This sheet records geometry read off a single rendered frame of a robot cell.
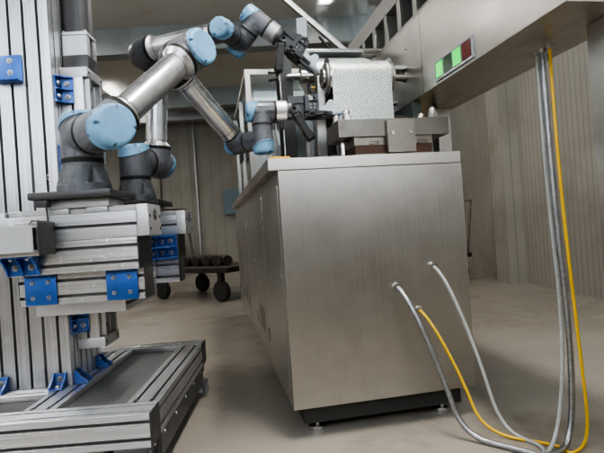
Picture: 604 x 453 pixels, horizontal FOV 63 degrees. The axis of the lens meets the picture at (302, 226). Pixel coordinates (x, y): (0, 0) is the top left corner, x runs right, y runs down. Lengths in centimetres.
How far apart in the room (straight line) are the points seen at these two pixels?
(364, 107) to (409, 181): 41
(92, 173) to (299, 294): 71
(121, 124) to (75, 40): 55
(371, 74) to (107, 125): 103
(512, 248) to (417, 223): 349
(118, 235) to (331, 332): 71
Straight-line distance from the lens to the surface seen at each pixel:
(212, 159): 1082
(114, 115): 143
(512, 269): 515
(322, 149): 197
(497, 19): 157
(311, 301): 160
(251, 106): 184
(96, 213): 149
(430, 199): 172
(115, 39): 677
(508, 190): 513
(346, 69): 198
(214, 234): 1072
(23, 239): 144
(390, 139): 173
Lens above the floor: 68
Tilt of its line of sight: level
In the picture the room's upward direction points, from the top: 4 degrees counter-clockwise
